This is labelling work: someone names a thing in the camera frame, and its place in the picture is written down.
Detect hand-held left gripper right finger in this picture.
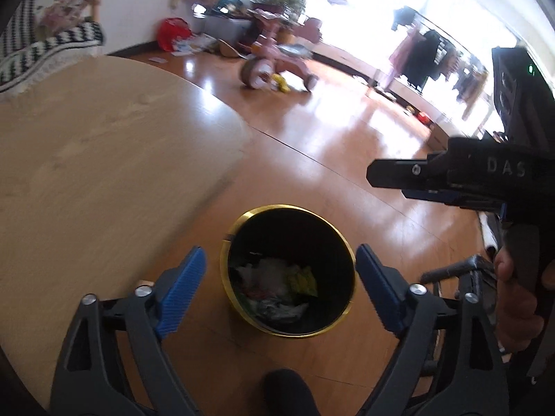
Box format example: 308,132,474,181
356,244,510,416

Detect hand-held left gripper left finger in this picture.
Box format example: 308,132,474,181
50,245,207,416

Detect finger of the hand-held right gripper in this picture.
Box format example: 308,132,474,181
366,151,448,190
401,188,463,207

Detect black bin with gold rim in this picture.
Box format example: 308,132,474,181
219,203,357,339

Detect yellow-green wrapper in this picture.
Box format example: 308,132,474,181
288,266,319,297

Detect white tissue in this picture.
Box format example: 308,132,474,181
236,258,300,300

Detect person's right hand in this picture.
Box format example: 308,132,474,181
494,244,546,355

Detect white roll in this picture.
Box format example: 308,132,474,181
477,212,499,261

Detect clothes rack with garments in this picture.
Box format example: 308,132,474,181
373,6,495,118

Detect person's black shoe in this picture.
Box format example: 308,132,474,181
261,369,322,416

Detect pink tricycle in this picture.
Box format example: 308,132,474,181
240,9,324,94

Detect grey storage box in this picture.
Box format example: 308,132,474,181
204,11,252,46

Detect scattered papers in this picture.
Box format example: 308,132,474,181
171,35,220,57

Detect red bag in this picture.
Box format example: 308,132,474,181
156,17,194,53

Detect black-white checkered sofa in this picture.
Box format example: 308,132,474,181
0,0,107,94

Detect floral cushion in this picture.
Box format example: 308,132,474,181
37,0,102,40

